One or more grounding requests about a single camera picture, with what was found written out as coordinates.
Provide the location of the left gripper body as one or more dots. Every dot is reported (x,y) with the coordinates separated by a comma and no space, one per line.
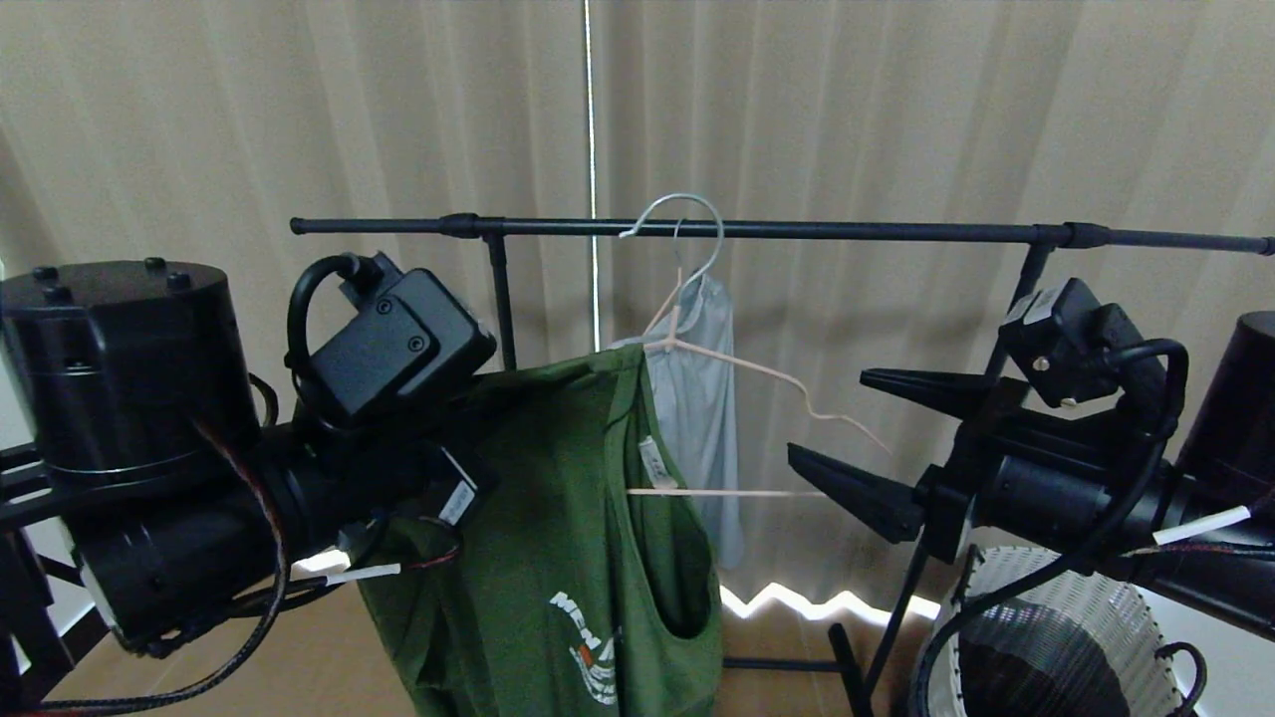
(379,478)

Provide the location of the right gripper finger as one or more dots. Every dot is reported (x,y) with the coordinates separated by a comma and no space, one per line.
(857,493)
(936,390)

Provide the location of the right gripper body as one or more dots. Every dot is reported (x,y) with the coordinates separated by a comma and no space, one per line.
(1046,488)

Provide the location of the pale grey shorts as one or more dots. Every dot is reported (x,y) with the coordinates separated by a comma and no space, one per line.
(702,418)

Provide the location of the dark green garment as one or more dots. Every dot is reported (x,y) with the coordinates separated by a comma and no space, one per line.
(558,518)

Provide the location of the pink clothes hanger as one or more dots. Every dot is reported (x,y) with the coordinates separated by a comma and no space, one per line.
(680,244)
(712,229)

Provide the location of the white laundry basket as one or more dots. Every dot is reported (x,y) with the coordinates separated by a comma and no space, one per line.
(1086,607)

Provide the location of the black clothes rack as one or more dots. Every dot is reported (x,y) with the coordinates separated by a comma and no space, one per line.
(847,231)

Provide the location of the beige curtain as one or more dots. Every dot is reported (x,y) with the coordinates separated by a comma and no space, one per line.
(249,119)

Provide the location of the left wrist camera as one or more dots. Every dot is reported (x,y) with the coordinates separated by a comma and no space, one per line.
(398,344)

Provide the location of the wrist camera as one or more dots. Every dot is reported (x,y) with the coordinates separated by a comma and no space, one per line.
(398,344)
(1076,339)

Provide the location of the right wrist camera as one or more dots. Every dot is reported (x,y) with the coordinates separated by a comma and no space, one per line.
(1076,339)

